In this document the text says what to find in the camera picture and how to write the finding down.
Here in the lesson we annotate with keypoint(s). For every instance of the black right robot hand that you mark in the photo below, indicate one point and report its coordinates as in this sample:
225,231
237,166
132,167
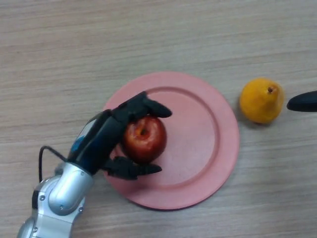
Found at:
303,102

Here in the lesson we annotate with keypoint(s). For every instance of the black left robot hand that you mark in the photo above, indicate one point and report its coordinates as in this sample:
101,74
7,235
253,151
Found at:
99,138

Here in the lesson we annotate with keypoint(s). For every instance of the red apple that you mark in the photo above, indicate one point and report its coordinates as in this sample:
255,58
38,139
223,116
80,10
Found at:
146,141

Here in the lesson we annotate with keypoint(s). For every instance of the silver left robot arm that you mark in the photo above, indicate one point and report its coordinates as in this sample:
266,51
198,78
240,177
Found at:
62,193

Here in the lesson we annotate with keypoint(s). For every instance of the pink round plate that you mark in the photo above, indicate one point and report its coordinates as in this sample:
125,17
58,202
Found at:
195,148

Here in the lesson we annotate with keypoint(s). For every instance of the yellow pear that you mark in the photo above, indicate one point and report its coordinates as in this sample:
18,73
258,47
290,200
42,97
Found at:
258,101

